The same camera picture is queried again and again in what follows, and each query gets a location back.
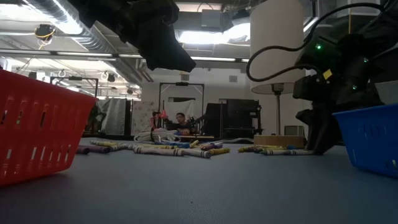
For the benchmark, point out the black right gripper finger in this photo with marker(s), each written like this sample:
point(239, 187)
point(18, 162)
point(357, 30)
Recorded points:
point(323, 130)

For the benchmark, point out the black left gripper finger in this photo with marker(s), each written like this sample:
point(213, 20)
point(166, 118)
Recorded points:
point(164, 53)

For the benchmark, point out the white gray crayon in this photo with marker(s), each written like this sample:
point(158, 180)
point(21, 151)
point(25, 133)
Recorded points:
point(140, 145)
point(286, 152)
point(194, 153)
point(121, 147)
point(155, 151)

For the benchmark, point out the red robot arm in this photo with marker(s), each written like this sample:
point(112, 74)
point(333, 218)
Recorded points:
point(161, 115)

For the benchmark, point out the small gray box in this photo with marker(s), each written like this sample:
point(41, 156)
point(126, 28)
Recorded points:
point(293, 130)

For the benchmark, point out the blue plastic basket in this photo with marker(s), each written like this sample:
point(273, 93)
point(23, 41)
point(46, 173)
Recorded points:
point(370, 140)

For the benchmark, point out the metal lamp stem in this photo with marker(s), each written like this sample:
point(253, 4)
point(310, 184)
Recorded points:
point(278, 115)

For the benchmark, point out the round wooden lamp base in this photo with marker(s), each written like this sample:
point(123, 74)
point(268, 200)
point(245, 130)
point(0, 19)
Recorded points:
point(276, 141)

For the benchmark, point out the ceiling light strip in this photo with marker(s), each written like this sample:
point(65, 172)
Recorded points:
point(84, 53)
point(214, 59)

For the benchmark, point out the green-tipped yellow crayon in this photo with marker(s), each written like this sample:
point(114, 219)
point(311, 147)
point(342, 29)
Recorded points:
point(267, 147)

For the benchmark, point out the white hanging sheet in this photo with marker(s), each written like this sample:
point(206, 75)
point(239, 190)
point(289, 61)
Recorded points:
point(186, 107)

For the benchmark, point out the gray ceiling unit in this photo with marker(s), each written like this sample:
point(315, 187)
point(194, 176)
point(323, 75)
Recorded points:
point(214, 18)

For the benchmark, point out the patterned white panel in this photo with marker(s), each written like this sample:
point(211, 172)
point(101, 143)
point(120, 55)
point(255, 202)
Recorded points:
point(142, 115)

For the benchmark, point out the person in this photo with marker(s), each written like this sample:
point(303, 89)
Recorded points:
point(181, 124)

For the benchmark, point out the gray hanging curtain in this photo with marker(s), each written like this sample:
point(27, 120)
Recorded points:
point(113, 115)

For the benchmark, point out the black yellow ceiling reel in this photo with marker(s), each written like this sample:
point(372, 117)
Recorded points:
point(44, 31)

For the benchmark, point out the black cabinet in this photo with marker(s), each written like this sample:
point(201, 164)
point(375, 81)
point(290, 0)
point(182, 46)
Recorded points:
point(239, 118)

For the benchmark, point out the red plastic basket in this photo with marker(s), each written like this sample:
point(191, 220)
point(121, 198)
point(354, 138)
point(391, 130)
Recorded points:
point(37, 130)

